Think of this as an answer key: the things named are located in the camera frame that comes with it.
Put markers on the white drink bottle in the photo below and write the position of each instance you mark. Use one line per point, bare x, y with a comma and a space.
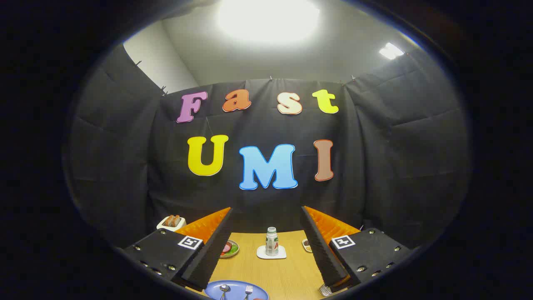
271, 243

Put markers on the large ceiling light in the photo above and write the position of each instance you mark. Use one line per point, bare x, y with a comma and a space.
268, 18

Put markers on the white square coaster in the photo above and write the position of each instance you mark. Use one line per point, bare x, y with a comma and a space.
262, 254

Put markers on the brown toast slice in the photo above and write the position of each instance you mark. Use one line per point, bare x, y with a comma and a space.
169, 221
176, 220

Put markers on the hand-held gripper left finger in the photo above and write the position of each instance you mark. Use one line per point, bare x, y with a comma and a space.
208, 254

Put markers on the white divided condiment tray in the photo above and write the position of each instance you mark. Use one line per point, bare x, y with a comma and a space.
307, 246

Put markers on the small ceiling light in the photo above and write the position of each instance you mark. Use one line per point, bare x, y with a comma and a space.
390, 51

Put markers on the oval plate of toy food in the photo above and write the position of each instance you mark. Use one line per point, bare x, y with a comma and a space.
231, 249

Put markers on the white toaster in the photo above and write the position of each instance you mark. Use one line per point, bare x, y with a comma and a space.
162, 227

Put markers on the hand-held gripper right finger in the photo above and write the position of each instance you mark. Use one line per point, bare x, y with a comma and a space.
322, 250

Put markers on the blue round plate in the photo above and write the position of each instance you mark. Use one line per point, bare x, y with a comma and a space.
235, 291

